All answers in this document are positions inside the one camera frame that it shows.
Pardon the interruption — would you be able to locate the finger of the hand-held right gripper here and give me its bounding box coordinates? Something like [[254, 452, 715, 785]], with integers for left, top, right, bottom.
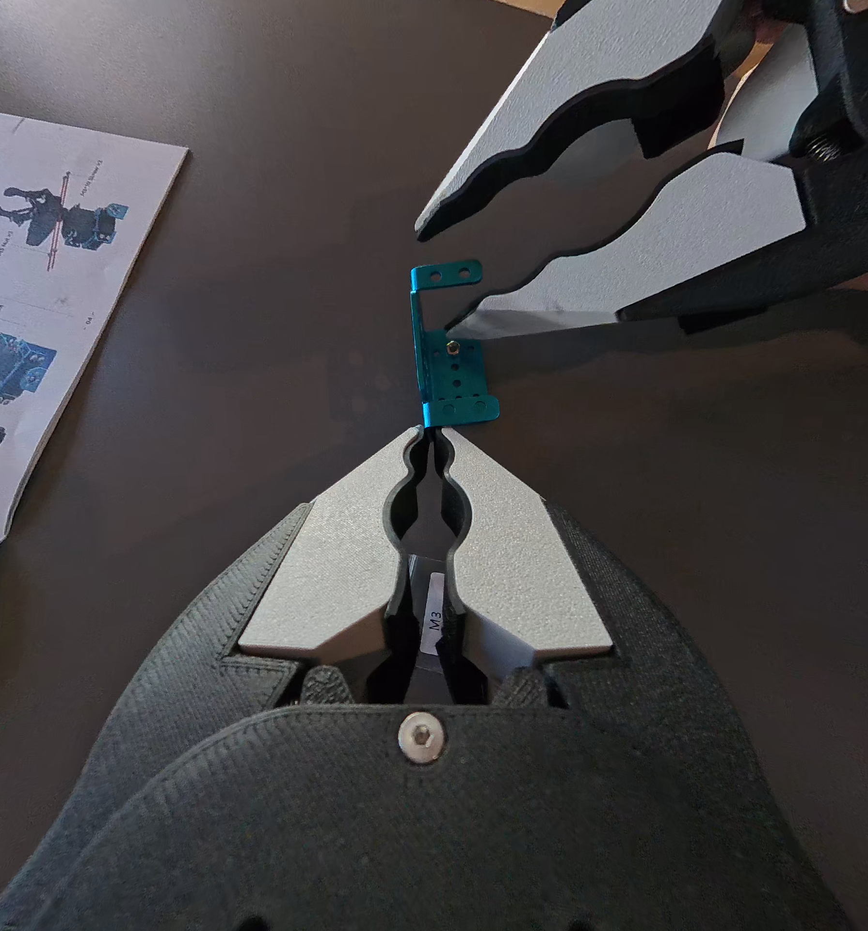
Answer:
[[414, 0, 822, 243], [445, 140, 804, 343]]

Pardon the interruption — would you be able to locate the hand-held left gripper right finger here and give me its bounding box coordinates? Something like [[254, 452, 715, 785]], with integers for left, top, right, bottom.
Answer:
[[437, 428, 615, 703]]

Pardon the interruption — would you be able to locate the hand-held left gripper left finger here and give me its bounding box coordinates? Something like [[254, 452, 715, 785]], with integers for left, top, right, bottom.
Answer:
[[238, 426, 428, 695]]

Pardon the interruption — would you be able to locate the clear plastic bag of nuts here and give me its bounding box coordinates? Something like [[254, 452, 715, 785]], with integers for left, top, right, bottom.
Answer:
[[408, 556, 453, 703]]

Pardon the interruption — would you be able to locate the blue metal bracket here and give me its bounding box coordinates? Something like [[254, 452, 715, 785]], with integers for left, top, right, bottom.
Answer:
[[407, 259, 502, 428]]

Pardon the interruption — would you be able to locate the dark brown desk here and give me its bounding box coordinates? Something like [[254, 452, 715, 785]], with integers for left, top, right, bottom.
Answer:
[[0, 0, 868, 931]]

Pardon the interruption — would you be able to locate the open instruction booklet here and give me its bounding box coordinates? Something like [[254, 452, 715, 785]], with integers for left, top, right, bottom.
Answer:
[[0, 108, 190, 576]]

